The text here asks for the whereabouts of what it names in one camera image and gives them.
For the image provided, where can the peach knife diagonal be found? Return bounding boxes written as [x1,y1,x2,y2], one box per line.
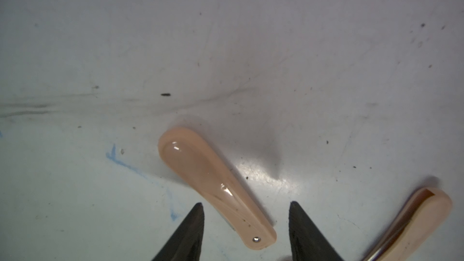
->
[365,187,453,261]

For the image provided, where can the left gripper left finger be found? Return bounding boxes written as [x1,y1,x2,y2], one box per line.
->
[152,203,205,261]

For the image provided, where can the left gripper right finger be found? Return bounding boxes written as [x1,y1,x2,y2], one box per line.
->
[289,201,343,261]

